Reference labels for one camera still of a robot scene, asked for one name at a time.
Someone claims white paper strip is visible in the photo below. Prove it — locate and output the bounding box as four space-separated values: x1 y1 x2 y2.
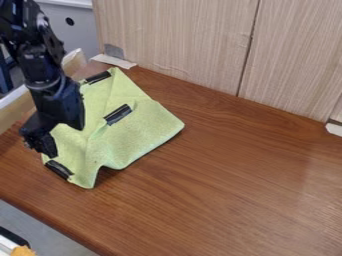
324 121 342 138
89 53 139 70

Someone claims black and yellow tool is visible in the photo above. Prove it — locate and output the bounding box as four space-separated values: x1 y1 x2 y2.
0 225 39 256

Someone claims light green cloth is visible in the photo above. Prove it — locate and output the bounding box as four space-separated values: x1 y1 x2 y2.
40 66 188 190

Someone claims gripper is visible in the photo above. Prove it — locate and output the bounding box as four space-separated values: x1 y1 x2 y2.
17 77 87 160

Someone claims cardboard box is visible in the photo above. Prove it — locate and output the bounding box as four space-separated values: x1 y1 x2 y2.
0 47 89 135

